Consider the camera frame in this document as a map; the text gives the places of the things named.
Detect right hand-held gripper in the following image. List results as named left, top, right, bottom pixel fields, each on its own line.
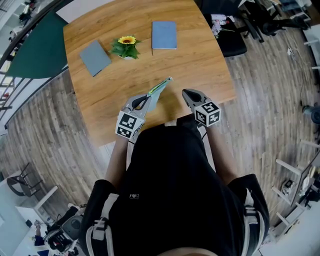
left=181, top=88, right=223, bottom=128

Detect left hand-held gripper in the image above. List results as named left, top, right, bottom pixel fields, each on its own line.
left=114, top=92, right=154, bottom=140

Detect teal translucent plastic piece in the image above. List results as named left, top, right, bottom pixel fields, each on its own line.
left=146, top=76, right=175, bottom=112

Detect person's right forearm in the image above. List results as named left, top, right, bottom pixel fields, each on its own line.
left=207, top=124, right=240, bottom=186

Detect person's left forearm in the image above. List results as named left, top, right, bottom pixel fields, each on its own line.
left=104, top=136, right=131, bottom=187

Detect potted sunflower plant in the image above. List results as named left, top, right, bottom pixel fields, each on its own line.
left=109, top=35, right=143, bottom=61

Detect grey notebook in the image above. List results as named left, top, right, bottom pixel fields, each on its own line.
left=79, top=39, right=113, bottom=78

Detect black office chair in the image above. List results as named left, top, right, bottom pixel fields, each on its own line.
left=201, top=0, right=248, bottom=58
left=238, top=0, right=311, bottom=43

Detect blue notebook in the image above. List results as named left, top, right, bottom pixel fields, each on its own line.
left=151, top=20, right=178, bottom=56

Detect pink and white flower bundle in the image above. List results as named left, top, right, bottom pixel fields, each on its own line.
left=210, top=13, right=236, bottom=40

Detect person's black shirt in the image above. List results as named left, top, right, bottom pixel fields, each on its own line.
left=78, top=118, right=271, bottom=256

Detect white partition panel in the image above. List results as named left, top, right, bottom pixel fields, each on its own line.
left=55, top=0, right=106, bottom=24

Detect green partition panel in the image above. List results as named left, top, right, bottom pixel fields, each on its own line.
left=6, top=9, right=70, bottom=79

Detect black floor device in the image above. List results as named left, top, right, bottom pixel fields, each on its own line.
left=300, top=99, right=320, bottom=124

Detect white desk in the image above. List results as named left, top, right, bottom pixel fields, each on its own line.
left=303, top=27, right=320, bottom=71

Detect black monitor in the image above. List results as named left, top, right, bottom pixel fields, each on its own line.
left=289, top=152, right=320, bottom=208

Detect black handrail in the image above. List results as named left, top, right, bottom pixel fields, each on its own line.
left=0, top=0, right=66, bottom=126

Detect black metal stool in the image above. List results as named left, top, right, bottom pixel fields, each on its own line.
left=6, top=162, right=43, bottom=198

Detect black tripod equipment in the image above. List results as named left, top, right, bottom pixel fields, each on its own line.
left=303, top=183, right=320, bottom=208

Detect white wooden frame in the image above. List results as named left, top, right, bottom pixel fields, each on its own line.
left=271, top=139, right=320, bottom=228

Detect grey shoulder strap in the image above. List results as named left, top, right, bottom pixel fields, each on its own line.
left=86, top=193, right=121, bottom=256
left=242, top=188, right=266, bottom=256

